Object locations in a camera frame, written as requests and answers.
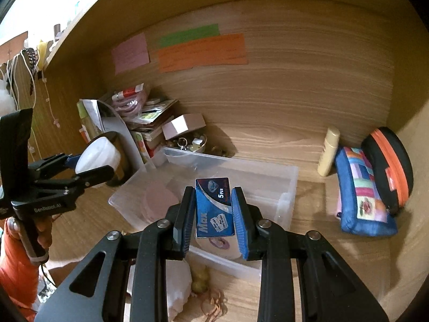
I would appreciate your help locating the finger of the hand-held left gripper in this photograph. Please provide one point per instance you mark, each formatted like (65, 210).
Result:
(97, 174)
(72, 161)

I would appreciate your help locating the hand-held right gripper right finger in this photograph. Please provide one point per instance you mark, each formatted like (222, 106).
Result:
(239, 221)

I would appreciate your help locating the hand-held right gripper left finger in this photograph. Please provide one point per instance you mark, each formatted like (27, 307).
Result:
(188, 221)

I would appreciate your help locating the white round jar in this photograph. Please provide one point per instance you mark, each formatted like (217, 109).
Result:
(99, 156)

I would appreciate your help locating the blue printed carton box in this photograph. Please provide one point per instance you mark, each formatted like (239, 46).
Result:
(214, 208)

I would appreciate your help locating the clear plastic storage bin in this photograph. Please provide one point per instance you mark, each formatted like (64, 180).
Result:
(261, 181)

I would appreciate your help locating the white cloth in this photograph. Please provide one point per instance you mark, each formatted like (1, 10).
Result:
(176, 285)

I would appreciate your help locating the person's left forearm orange sleeve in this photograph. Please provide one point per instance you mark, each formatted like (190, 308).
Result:
(15, 268)

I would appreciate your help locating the wooden desktop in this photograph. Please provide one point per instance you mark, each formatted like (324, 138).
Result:
(301, 258)

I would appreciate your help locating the person's left hand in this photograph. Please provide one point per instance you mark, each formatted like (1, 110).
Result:
(45, 233)

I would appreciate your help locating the brown jar dark lid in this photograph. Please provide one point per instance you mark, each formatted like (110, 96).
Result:
(122, 171)

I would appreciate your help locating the pink round pad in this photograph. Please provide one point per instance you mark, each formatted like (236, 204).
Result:
(159, 201)

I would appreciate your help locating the dotted sticker sheet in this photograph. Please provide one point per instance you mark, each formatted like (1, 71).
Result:
(142, 147)

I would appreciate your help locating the grey pointed standing card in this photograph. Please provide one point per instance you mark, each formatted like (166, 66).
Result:
(115, 120)

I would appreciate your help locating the stack of books and cards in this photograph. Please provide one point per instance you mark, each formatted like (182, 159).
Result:
(152, 120)

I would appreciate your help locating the bowl of beads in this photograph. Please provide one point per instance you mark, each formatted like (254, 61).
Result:
(189, 144)

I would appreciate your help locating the pink packet red label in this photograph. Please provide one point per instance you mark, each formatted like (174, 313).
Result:
(130, 100)

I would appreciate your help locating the small pink white box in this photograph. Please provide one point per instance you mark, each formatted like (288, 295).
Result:
(184, 124)

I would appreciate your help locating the pale yellow cream tube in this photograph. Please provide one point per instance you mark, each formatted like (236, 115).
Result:
(329, 154)

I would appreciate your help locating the blue patchwork pouch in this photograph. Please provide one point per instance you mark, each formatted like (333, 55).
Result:
(358, 191)

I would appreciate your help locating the pink paper note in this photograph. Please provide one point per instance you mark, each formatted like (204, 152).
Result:
(130, 53)

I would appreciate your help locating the orange paper note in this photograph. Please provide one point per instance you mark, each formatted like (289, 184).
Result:
(201, 55)

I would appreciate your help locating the green paper note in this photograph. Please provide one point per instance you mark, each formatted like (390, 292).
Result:
(187, 35)

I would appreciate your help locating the black pouch orange zipper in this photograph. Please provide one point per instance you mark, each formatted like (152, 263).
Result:
(398, 161)

